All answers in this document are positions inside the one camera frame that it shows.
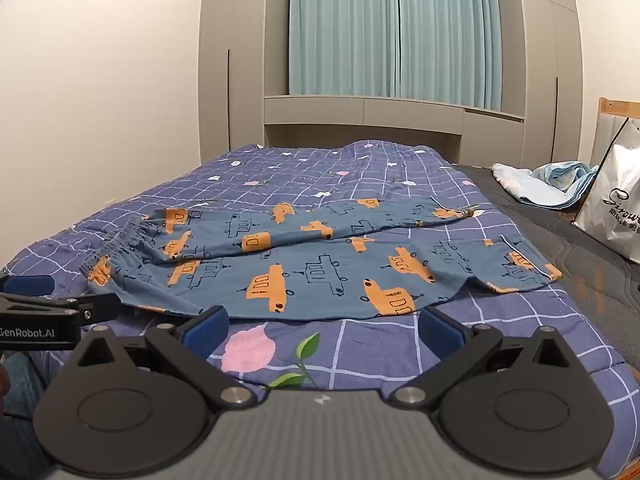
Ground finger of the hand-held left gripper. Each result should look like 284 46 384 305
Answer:
0 275 55 296
0 292 122 324

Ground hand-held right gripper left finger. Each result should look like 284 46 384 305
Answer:
75 305 258 408

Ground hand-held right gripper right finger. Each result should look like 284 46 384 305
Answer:
389 305 569 408

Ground blue pants with orange cars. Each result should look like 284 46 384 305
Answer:
80 195 563 321

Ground blue checked floral blanket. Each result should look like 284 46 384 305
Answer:
0 140 640 480

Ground person's jeans leg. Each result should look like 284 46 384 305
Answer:
0 352 48 480

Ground light blue crumpled cloth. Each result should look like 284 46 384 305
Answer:
490 161 600 210

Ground white shopping bag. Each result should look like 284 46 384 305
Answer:
572 120 640 261

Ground beige built-in wardrobe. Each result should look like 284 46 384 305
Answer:
197 0 583 167

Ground teal curtain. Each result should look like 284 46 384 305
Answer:
287 0 503 111

